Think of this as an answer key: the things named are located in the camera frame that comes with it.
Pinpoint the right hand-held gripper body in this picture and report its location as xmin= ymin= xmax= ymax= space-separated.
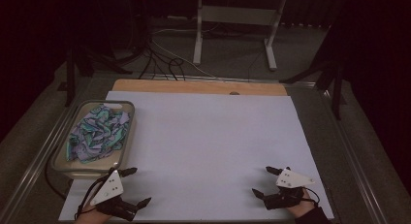
xmin=263 ymin=167 xmax=316 ymax=211

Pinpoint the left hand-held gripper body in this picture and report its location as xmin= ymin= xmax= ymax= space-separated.
xmin=89 ymin=168 xmax=139 ymax=222

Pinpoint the clear plastic container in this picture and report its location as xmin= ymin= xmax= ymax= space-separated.
xmin=50 ymin=99 xmax=137 ymax=180

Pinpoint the green purple patterned cloth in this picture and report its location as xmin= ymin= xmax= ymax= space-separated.
xmin=65 ymin=103 xmax=132 ymax=165

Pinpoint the person's right hand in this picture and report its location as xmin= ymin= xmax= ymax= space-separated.
xmin=285 ymin=187 xmax=317 ymax=219

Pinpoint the person's left hand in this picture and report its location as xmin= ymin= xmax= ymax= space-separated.
xmin=73 ymin=205 xmax=112 ymax=224

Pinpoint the white table sheet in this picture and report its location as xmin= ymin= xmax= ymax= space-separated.
xmin=58 ymin=90 xmax=335 ymax=223

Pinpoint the black tripod stand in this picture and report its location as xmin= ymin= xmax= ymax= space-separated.
xmin=278 ymin=53 xmax=349 ymax=121
xmin=57 ymin=44 xmax=134 ymax=108

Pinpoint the wooden table board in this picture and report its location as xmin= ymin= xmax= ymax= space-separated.
xmin=111 ymin=78 xmax=289 ymax=97

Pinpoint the white metal stand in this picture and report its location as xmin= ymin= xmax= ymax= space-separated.
xmin=192 ymin=0 xmax=288 ymax=72

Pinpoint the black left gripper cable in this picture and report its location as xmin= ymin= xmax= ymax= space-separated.
xmin=74 ymin=171 xmax=114 ymax=220

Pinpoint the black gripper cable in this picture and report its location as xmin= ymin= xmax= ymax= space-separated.
xmin=74 ymin=171 xmax=114 ymax=220
xmin=302 ymin=186 xmax=322 ymax=208

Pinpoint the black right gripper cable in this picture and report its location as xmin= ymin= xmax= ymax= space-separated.
xmin=302 ymin=186 xmax=322 ymax=208

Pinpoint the black cable beside container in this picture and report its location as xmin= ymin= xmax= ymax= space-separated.
xmin=44 ymin=145 xmax=68 ymax=201

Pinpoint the aluminium frame rail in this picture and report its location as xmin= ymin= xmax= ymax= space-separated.
xmin=142 ymin=73 xmax=318 ymax=88
xmin=318 ymin=84 xmax=391 ymax=224
xmin=0 ymin=96 xmax=85 ymax=224

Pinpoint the black floor cables bundle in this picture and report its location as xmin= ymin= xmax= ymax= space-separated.
xmin=138 ymin=36 xmax=187 ymax=81

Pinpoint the white floor cable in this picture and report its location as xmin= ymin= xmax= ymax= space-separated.
xmin=150 ymin=27 xmax=217 ymax=79

